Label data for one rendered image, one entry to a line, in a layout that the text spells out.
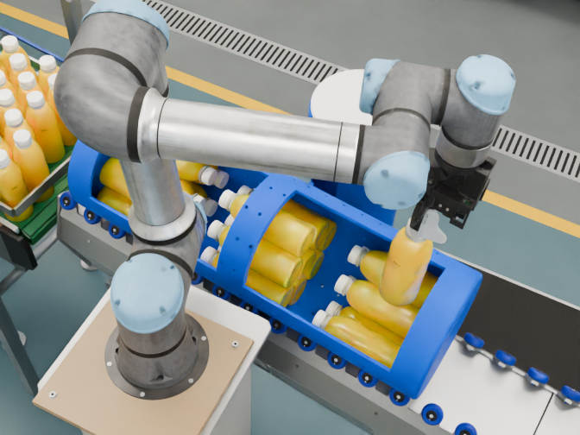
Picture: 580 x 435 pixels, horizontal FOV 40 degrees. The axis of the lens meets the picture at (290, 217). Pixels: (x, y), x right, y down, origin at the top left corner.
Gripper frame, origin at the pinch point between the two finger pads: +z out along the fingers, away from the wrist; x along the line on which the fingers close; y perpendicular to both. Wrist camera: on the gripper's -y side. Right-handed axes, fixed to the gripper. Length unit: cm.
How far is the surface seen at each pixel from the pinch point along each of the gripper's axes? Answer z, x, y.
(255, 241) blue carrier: 25.3, -3.5, -29.2
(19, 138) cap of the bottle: 36, -5, -93
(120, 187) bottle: 35, -4, -64
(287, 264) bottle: 31.3, -0.8, -22.7
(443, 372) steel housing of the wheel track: 52, 8, 14
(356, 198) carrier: 62, 45, -28
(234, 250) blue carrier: 28.2, -6.1, -32.3
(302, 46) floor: 147, 172, -118
